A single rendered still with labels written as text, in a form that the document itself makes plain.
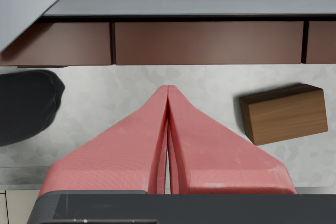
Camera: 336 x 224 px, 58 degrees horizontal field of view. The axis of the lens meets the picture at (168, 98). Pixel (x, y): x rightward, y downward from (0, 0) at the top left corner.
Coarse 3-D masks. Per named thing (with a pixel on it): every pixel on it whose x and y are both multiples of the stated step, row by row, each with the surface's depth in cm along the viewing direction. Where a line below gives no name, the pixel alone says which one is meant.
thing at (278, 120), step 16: (256, 96) 42; (272, 96) 40; (288, 96) 39; (304, 96) 39; (320, 96) 39; (256, 112) 39; (272, 112) 39; (288, 112) 40; (304, 112) 40; (320, 112) 40; (256, 128) 40; (272, 128) 40; (288, 128) 40; (304, 128) 40; (320, 128) 40; (256, 144) 40
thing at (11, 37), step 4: (0, 32) 26; (4, 32) 26; (8, 32) 26; (0, 36) 26; (4, 36) 26; (8, 36) 26; (12, 36) 26; (16, 36) 26; (0, 40) 26; (4, 40) 26; (8, 40) 26; (12, 40) 26; (0, 44) 26; (4, 44) 26; (8, 44) 26; (0, 48) 26; (4, 48) 26; (0, 52) 26
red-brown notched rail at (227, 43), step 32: (32, 32) 28; (64, 32) 28; (96, 32) 28; (128, 32) 28; (160, 32) 28; (192, 32) 28; (224, 32) 28; (256, 32) 28; (288, 32) 28; (320, 32) 28; (0, 64) 29; (32, 64) 29; (64, 64) 29; (96, 64) 29; (128, 64) 29; (160, 64) 29; (192, 64) 29; (224, 64) 29; (256, 64) 29
